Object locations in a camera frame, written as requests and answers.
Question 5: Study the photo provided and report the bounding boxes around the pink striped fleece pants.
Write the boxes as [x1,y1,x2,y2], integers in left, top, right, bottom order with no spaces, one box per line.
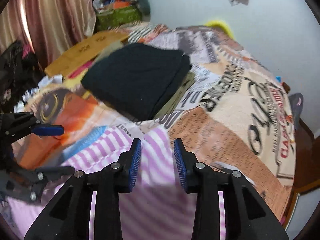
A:
[4,126,227,240]

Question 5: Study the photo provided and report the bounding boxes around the wooden lap desk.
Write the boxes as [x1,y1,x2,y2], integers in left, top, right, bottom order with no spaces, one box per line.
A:
[44,30,129,77]

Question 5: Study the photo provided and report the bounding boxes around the black folded garment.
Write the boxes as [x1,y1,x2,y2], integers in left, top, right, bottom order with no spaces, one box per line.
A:
[81,43,191,121]

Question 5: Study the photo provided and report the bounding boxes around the printed newspaper pattern bedspread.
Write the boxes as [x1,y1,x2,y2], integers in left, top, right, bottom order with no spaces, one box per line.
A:
[12,22,296,219]

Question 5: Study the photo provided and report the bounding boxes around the pink gold striped curtain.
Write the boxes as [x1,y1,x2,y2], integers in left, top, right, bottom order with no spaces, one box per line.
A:
[1,0,96,68]

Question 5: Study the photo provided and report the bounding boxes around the grey backpack on floor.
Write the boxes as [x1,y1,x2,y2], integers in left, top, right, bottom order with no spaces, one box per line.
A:
[289,93,304,130]

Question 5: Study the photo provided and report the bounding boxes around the green storage basket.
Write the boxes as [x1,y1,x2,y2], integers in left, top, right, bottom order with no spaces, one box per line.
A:
[97,5,142,31]

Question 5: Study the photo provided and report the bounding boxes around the olive folded garment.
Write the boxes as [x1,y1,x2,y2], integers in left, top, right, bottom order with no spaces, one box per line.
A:
[153,72,195,119]

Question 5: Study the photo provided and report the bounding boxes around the yellow foam headboard arch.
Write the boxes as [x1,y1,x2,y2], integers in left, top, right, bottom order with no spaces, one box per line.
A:
[205,20,234,39]

